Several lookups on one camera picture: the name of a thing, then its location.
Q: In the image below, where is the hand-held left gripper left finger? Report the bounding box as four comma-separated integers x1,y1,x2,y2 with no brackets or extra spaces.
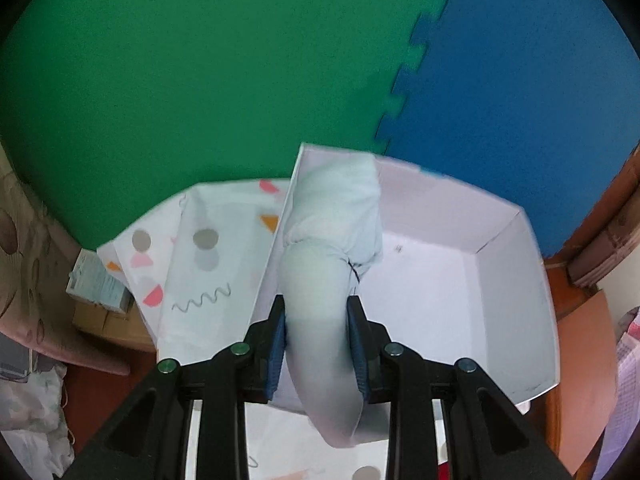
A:
65,294,288,480

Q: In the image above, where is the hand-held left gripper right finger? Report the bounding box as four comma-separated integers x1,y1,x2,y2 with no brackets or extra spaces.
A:
346,295,573,480

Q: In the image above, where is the light blue underwear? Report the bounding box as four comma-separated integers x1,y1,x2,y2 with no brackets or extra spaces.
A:
277,152,391,448

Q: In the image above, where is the white cardboard box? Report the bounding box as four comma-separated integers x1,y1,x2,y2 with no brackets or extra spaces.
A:
248,143,560,446

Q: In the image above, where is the white patterned cloth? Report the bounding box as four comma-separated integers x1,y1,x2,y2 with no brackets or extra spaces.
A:
96,178,451,480

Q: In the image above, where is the brown cardboard box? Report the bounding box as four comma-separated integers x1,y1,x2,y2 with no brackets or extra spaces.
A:
72,300,157,352

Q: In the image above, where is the small teal box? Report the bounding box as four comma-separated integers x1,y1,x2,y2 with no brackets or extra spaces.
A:
66,250,134,314

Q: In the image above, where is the white plastic bag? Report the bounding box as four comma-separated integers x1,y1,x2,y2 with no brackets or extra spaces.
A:
0,350,77,477

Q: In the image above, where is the pink checked cloth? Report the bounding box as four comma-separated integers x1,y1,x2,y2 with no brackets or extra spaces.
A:
595,309,640,480

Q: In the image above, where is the pink floral cloth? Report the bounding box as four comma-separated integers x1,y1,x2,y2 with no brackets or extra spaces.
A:
0,145,132,377

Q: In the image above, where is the green foam mat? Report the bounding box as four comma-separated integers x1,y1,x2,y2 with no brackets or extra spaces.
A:
0,0,466,252

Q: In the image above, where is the blue foam mat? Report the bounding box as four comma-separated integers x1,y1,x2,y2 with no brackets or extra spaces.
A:
372,0,640,262

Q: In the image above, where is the brown wooden frame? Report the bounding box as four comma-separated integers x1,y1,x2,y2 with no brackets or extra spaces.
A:
542,145,640,273

